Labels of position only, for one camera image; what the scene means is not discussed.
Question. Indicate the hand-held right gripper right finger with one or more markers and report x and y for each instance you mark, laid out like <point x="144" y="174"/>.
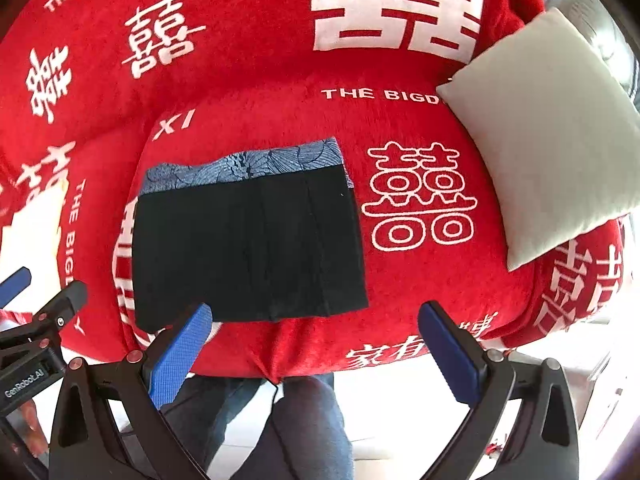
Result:
<point x="450" y="355"/>

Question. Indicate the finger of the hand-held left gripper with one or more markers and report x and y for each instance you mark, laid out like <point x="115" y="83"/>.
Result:
<point x="15" y="285"/>
<point x="67" y="302"/>

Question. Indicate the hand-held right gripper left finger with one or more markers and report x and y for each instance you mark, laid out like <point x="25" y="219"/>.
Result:
<point x="177" y="355"/>

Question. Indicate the black pants blue patterned waistband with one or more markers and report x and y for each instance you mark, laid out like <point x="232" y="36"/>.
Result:
<point x="250" y="250"/>

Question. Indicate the person's left hand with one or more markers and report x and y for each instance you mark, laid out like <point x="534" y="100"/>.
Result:
<point x="34" y="425"/>

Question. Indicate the person's blue jeans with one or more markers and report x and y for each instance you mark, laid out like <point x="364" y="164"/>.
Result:
<point x="300" y="435"/>

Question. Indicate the white pillow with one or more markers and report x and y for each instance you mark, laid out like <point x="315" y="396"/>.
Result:
<point x="545" y="135"/>

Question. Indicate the red printed blanket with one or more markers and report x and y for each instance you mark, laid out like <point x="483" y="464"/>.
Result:
<point x="250" y="85"/>

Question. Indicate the grey sofa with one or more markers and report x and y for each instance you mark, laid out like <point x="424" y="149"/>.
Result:
<point x="602" y="15"/>

